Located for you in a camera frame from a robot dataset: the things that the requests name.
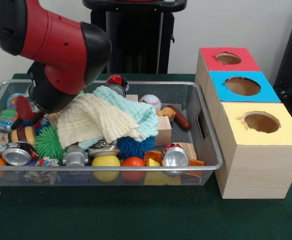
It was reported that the plain green spiky ball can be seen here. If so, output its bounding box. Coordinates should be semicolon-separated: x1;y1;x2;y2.
34;124;67;162

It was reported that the white baseball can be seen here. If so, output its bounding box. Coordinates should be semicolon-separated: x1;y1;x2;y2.
140;94;163;111

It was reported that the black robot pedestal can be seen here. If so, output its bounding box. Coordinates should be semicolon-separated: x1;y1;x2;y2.
82;0;188;75

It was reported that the red orange ball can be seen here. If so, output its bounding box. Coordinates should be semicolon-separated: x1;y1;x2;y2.
121;156;146;182

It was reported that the red black can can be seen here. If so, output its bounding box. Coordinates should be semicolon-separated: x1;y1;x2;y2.
106;75;130;98

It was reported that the clear mesh bin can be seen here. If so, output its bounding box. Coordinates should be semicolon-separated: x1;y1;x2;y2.
0;79;224;187

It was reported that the yellow ball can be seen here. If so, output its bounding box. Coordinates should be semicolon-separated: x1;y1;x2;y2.
91;155;121;182

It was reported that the mint green cloth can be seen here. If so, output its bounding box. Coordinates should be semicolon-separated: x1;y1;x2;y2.
78;85;160;150

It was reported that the blue spiky ball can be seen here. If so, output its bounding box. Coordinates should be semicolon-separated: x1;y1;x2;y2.
117;136;157;160

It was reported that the wooden box with three holes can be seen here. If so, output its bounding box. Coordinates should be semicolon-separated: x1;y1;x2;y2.
194;47;292;200

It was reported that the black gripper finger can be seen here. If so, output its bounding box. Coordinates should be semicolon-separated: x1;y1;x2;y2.
10;117;25;131
32;112;43;126

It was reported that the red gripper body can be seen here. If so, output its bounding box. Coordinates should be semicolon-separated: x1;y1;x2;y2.
14;94;36;121

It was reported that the cream knitted cloth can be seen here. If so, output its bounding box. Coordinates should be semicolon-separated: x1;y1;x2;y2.
55;93;145;150

